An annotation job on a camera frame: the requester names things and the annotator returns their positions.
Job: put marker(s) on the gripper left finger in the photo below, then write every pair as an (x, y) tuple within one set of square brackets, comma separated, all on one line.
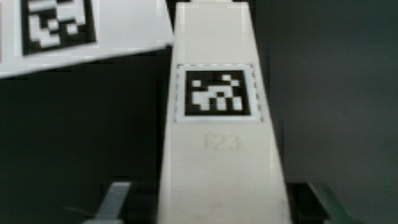
[(107, 214)]

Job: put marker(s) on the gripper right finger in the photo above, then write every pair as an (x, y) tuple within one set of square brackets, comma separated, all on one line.
[(329, 212)]

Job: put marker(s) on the white leg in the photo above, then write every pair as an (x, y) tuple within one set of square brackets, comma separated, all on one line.
[(222, 184)]

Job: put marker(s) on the white square desk top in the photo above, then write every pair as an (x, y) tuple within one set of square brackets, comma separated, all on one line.
[(61, 32)]

